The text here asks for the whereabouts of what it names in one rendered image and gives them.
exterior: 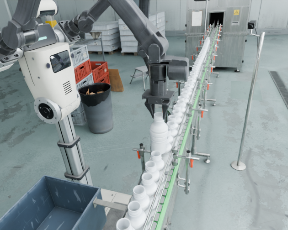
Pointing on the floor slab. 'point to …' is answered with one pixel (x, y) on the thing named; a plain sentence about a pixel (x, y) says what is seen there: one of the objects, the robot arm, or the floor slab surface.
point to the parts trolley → (90, 43)
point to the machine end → (225, 49)
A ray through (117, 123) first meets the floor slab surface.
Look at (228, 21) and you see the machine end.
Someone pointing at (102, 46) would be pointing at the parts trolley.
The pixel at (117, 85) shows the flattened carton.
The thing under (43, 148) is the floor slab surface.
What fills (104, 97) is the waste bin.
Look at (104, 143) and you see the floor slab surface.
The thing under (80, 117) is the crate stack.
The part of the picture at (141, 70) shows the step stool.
